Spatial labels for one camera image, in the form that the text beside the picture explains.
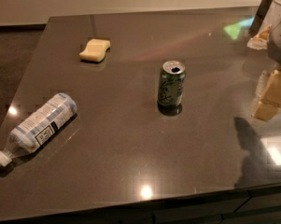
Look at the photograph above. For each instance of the blue labelled plastic water bottle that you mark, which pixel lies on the blue labelled plastic water bottle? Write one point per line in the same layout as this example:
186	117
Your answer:
38	128

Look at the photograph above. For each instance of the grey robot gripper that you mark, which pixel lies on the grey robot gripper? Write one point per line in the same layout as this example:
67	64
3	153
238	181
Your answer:
280	44

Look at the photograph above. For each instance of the dark tablet in background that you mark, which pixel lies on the dark tablet in background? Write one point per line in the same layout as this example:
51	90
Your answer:
259	17

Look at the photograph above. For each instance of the yellow sponge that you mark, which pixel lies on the yellow sponge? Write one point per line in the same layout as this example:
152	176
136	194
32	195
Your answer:
95	50

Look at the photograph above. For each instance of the green soda can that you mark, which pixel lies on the green soda can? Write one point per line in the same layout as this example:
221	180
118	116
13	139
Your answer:
171	84

